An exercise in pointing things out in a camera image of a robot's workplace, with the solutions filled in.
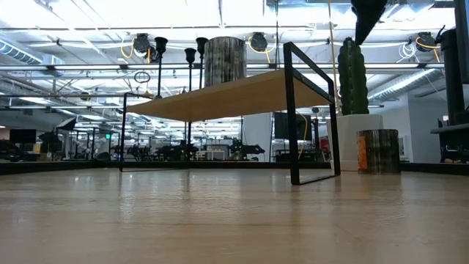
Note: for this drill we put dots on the grey computer cart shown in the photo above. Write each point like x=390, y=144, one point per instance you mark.
x=452, y=128

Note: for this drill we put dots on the green cactus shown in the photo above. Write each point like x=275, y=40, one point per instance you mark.
x=351, y=80

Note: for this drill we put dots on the black studio light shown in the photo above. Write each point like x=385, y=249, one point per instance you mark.
x=67, y=124

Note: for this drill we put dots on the black background robot arm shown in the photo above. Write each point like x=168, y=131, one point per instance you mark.
x=249, y=149

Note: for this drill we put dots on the black background monitor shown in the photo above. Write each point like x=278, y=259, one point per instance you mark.
x=22, y=136

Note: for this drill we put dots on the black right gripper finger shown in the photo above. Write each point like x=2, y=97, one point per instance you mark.
x=366, y=14

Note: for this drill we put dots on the wooden shelf riser black frame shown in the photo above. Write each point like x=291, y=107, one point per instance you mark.
x=227, y=100

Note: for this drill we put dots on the white hexagonal plant pot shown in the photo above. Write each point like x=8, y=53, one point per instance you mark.
x=348, y=139

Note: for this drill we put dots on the ribbed glass jar orange candle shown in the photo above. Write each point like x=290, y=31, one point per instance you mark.
x=381, y=152

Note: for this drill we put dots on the black aluminium table frame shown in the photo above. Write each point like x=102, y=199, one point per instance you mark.
x=55, y=166

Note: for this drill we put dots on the black wall screen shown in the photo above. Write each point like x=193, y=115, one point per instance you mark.
x=279, y=126

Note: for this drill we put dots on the ribbed glass jar white candle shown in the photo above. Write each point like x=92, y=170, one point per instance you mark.
x=225, y=62

